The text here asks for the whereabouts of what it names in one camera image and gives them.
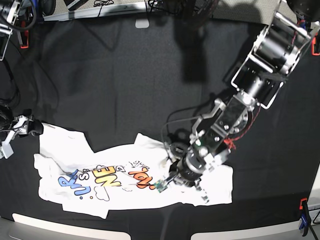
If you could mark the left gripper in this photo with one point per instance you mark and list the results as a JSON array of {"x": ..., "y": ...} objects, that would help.
[{"x": 189, "y": 165}]

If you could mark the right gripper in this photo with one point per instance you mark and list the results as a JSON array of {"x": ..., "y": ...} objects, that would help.
[{"x": 24, "y": 125}]

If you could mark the white printed t-shirt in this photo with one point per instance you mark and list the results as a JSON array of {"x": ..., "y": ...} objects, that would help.
[{"x": 119, "y": 178}]

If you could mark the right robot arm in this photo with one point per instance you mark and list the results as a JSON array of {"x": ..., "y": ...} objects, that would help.
[{"x": 10, "y": 124}]

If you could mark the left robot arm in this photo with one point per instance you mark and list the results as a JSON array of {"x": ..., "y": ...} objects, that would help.
[{"x": 274, "y": 55}]

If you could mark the black table cloth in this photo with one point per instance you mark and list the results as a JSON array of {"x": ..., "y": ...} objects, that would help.
[{"x": 110, "y": 80}]

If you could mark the red clamp upper left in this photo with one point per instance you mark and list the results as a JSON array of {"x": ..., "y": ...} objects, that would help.
[{"x": 23, "y": 39}]

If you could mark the red clamp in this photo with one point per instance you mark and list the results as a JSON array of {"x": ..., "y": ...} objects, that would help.
[
  {"x": 303, "y": 203},
  {"x": 23, "y": 39},
  {"x": 315, "y": 46}
]

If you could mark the red clamp lower right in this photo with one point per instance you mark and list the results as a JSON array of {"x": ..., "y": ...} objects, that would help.
[{"x": 303, "y": 203}]

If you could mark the blue clamp lower right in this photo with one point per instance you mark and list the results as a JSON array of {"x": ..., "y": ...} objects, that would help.
[{"x": 305, "y": 221}]

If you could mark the red clamp upper right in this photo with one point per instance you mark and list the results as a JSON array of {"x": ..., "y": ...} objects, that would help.
[{"x": 315, "y": 46}]

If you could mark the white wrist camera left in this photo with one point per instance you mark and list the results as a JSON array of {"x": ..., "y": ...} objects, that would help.
[{"x": 164, "y": 183}]

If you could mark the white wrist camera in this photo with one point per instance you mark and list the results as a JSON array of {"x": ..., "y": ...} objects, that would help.
[
  {"x": 6, "y": 150},
  {"x": 164, "y": 183}
]

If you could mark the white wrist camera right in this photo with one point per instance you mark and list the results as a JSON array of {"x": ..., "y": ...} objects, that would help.
[{"x": 6, "y": 150}]

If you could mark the camera mount pole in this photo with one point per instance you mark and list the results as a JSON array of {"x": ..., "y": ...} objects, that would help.
[{"x": 190, "y": 15}]

